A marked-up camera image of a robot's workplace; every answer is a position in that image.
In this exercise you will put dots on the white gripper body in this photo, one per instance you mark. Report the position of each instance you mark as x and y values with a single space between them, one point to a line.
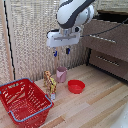
63 38

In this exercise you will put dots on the red basket with blue rim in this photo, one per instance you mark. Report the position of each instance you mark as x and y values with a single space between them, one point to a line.
23 101

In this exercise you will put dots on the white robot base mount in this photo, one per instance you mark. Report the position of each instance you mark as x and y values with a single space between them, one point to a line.
123 120

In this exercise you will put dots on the orange-red bowl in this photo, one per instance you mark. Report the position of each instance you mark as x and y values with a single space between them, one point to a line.
76 86

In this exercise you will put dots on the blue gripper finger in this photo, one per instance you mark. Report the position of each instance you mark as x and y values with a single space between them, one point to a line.
55 52
68 50

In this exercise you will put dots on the pink plastic cup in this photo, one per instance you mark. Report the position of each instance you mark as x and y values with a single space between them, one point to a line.
61 74

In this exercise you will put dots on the yellow toy giraffe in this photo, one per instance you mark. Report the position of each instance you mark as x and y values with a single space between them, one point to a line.
50 83

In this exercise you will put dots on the brown drawer dresser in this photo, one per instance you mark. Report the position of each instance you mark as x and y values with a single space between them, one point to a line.
106 50

